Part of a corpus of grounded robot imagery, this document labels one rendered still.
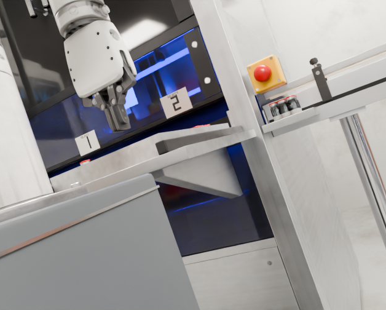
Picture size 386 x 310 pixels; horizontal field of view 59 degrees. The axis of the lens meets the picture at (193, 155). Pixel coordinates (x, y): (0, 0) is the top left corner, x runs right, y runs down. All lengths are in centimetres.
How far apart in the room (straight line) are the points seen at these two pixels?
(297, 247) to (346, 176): 235
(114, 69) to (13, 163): 25
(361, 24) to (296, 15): 52
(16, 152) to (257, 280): 74
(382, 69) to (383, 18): 233
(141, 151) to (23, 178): 24
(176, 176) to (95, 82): 21
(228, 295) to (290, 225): 28
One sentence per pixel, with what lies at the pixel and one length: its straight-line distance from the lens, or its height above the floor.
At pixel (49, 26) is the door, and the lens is 126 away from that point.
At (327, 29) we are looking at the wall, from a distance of 326.
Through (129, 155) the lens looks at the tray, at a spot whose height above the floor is 90.
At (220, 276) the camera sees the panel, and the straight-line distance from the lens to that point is 101.
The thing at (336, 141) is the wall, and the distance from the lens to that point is 320.
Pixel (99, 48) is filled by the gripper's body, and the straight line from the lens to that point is 57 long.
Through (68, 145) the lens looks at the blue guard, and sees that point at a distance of 119.
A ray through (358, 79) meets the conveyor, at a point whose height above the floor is 91.
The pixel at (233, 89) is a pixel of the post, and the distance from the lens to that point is 89.
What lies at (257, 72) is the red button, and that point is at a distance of 84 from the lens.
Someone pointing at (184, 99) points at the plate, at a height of 102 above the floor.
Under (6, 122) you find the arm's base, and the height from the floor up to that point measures 95.
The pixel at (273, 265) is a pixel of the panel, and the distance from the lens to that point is 95.
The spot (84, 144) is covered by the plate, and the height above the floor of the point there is 102.
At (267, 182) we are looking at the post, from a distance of 88.
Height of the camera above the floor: 86
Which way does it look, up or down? 1 degrees up
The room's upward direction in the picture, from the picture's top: 20 degrees counter-clockwise
